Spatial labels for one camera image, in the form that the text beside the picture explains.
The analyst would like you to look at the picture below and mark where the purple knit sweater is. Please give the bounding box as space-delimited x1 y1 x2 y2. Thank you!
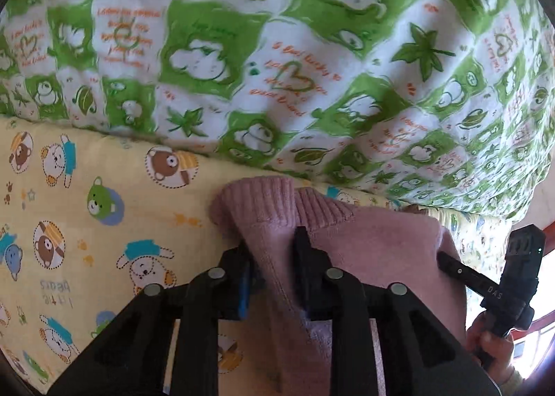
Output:
209 175 470 396

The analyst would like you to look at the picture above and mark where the right hand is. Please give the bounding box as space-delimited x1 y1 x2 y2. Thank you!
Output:
466 311 514 385

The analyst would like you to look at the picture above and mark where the yellow cartoon bear bedsheet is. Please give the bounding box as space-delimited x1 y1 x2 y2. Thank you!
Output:
0 115 508 396

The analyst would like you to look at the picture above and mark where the green checkered quilt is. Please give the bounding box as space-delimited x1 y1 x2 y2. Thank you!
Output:
1 0 554 219

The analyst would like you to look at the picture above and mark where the wooden window frame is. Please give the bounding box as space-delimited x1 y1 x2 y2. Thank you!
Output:
512 311 555 343

